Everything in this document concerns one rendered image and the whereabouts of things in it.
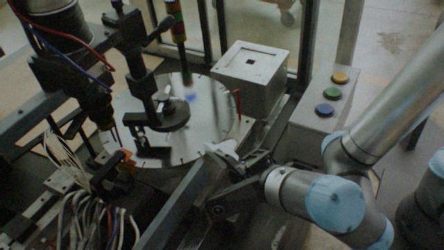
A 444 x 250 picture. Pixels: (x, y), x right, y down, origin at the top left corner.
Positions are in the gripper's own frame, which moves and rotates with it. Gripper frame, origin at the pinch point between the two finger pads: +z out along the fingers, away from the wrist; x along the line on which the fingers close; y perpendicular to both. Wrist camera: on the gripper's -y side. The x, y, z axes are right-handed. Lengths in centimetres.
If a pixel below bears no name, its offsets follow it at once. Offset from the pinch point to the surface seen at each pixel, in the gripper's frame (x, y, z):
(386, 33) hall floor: -32, 219, 107
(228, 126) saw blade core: 7.9, 8.2, 0.3
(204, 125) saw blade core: 10.0, 4.3, 3.8
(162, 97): 19.4, 0.0, 8.8
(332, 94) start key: 1.3, 37.6, -3.3
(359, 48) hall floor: -31, 188, 110
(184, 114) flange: 13.7, 2.8, 7.8
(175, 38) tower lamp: 30.1, 18.2, 28.4
